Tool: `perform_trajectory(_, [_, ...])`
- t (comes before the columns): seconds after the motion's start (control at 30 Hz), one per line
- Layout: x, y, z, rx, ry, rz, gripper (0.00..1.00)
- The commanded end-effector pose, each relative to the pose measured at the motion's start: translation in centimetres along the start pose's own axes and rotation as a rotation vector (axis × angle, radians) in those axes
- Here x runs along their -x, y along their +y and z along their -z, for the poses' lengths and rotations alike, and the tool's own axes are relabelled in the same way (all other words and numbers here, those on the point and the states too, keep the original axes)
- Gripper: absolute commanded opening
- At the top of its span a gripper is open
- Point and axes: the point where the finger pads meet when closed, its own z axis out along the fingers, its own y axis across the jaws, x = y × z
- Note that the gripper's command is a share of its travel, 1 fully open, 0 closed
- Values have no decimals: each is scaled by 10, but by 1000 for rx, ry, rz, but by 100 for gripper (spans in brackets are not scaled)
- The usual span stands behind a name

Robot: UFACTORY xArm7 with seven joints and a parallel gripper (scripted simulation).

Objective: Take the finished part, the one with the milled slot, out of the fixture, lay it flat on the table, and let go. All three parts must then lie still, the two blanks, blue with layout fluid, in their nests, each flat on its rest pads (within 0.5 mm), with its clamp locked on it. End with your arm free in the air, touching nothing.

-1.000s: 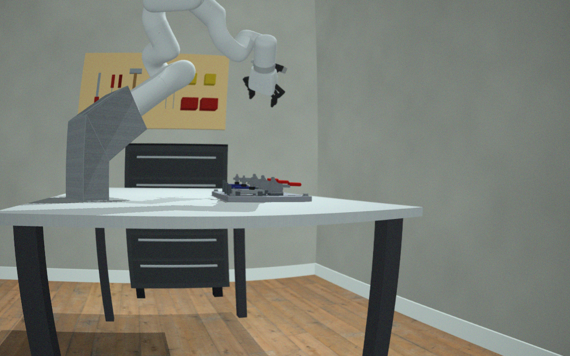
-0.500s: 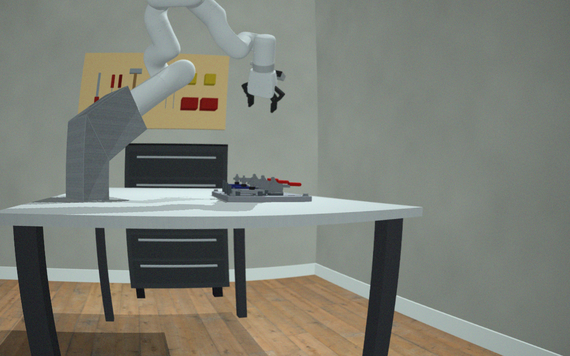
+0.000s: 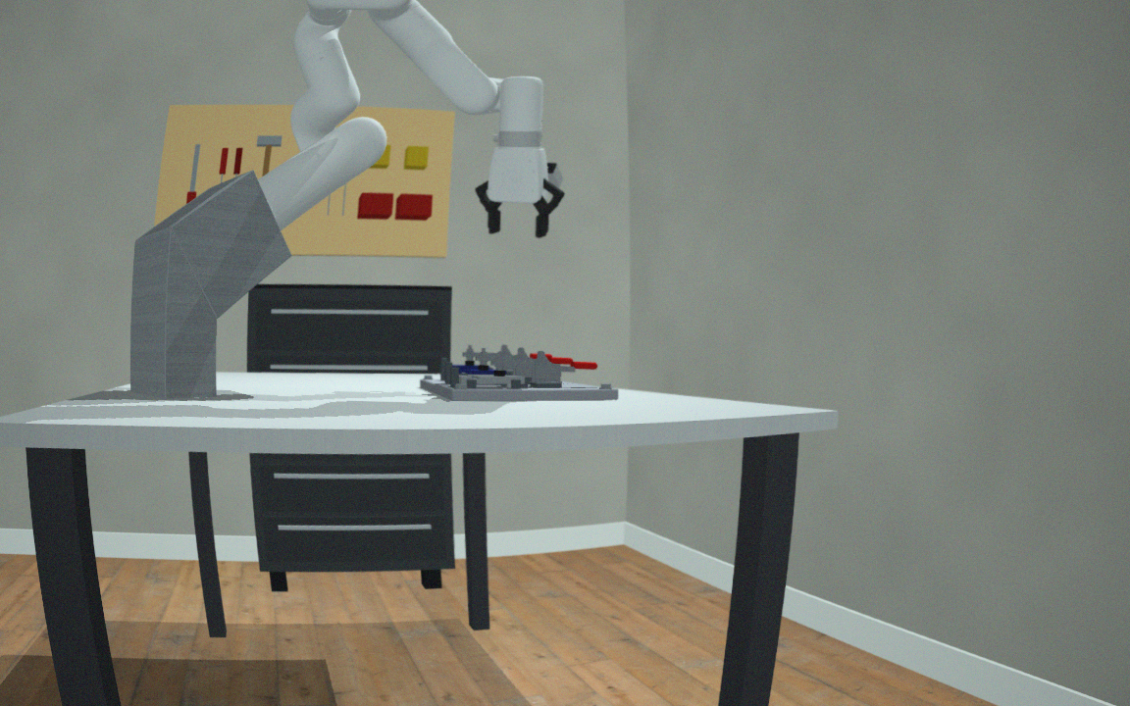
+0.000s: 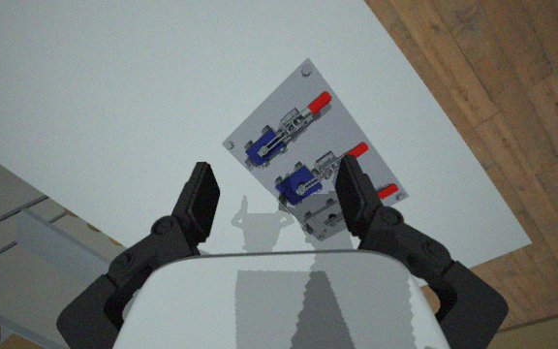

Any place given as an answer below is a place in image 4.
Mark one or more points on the grey fixture plate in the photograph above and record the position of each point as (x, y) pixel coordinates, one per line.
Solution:
(332, 128)

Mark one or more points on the toggle clamp with red handle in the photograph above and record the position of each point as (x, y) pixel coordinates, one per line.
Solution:
(295, 121)

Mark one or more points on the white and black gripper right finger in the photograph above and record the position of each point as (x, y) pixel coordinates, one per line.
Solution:
(471, 311)

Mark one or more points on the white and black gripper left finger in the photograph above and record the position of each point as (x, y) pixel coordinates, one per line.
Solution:
(93, 320)

